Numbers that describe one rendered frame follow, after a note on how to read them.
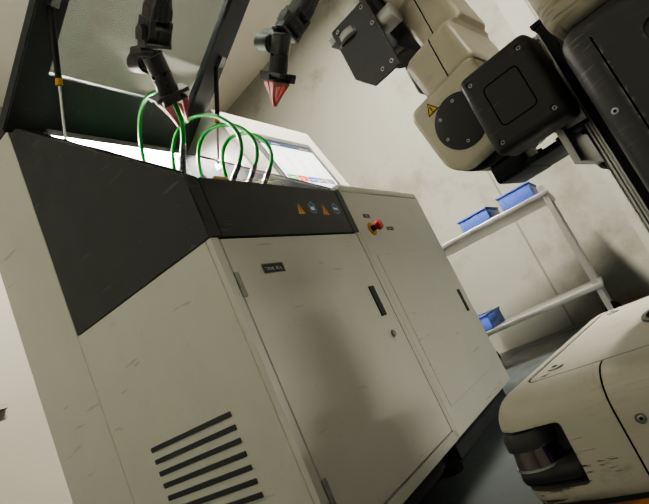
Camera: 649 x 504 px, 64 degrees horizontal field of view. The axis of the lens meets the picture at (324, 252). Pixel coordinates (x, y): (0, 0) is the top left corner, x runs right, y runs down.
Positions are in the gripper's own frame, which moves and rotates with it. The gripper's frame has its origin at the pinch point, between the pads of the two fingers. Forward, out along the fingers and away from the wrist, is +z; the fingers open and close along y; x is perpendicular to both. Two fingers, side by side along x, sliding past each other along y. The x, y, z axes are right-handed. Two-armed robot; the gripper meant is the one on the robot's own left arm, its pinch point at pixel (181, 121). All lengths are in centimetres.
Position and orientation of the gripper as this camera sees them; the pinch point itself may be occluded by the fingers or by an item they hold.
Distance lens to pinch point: 157.4
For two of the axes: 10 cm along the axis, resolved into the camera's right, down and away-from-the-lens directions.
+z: 2.4, 7.6, 6.0
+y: -7.7, 5.3, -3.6
